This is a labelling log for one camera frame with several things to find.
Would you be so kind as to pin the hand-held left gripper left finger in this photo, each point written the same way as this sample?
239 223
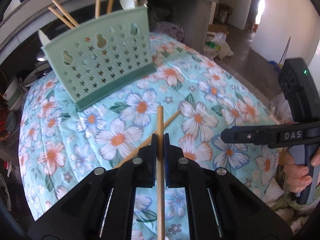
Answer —
150 155

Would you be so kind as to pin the white sack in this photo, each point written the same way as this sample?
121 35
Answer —
226 51

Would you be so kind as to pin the person's right hand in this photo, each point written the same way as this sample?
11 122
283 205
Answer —
297 177

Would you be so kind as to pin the floral quilted blanket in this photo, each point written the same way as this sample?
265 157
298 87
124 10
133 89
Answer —
212 92

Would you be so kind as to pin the thin metal rod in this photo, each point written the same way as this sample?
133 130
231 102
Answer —
285 51

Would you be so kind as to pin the blue plastic toy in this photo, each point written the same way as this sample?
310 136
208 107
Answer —
275 66

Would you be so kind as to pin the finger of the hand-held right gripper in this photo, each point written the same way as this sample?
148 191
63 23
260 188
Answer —
245 135

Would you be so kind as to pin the clear plastic bag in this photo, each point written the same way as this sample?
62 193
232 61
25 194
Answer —
280 107

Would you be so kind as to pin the pink plastic bag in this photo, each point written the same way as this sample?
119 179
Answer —
171 31

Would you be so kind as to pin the wide white dish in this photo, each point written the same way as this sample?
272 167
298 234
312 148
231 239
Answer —
36 73

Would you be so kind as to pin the cardboard box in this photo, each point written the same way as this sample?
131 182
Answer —
217 28

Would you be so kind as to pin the pale green bowl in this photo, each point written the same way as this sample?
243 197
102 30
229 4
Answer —
16 101

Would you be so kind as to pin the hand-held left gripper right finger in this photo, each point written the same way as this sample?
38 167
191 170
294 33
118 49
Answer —
170 155

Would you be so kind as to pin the clear bag with green packet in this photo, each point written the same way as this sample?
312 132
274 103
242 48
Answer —
212 45

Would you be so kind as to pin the green perforated utensil holder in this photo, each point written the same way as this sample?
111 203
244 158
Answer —
105 62

